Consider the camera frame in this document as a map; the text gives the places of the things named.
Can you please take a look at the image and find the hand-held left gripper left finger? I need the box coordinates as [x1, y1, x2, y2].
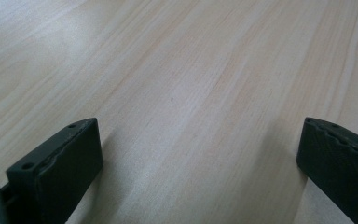
[6, 117, 104, 224]

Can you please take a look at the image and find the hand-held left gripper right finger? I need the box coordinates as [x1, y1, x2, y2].
[296, 116, 358, 224]

